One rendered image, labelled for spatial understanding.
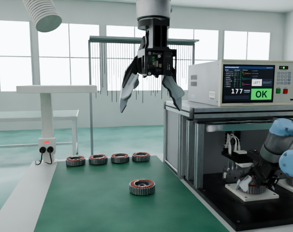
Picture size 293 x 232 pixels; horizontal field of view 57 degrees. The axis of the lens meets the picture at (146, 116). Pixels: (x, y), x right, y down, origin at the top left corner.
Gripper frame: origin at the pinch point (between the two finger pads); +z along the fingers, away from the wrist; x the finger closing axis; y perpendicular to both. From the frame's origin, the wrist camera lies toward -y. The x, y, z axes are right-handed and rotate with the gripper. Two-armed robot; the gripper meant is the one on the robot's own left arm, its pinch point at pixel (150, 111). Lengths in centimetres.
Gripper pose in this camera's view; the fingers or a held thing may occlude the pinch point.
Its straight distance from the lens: 63.4
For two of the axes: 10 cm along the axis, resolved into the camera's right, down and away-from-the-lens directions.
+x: 9.6, -0.4, 2.9
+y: 2.9, 1.2, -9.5
